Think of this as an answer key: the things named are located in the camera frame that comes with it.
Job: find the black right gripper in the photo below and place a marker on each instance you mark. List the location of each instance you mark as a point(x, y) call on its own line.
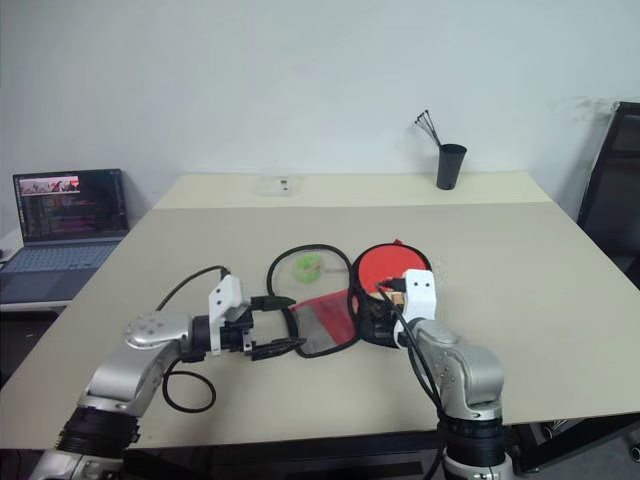
point(382, 320)

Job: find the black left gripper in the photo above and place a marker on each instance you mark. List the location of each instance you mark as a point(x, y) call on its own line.
point(240, 337)

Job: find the red black paddle case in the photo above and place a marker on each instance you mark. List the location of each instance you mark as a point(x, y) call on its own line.
point(325, 320)

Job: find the red table tennis paddle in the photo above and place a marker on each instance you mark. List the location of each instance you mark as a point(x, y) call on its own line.
point(385, 265)

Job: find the green plastic packet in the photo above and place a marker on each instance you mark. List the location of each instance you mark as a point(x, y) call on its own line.
point(307, 267)

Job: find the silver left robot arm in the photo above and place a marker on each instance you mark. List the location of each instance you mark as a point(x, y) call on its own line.
point(150, 335)

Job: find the clear plastic tray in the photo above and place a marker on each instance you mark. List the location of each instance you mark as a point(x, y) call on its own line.
point(277, 186)

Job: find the black plastic cup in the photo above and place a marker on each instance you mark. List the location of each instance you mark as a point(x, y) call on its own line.
point(450, 167)

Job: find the thin black sticks bundle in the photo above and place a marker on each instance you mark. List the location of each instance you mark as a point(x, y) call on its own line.
point(429, 127)

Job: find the grey open laptop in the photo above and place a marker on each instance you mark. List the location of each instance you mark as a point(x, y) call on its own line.
point(65, 220)

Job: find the black office chair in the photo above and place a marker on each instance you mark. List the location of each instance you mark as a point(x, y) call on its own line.
point(612, 200)

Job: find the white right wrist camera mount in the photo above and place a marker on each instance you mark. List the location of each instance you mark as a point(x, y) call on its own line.
point(420, 295)

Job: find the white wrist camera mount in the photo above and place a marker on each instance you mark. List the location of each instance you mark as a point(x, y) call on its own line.
point(420, 295)
point(226, 295)

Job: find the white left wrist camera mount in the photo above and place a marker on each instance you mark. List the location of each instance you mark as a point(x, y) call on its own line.
point(226, 295)

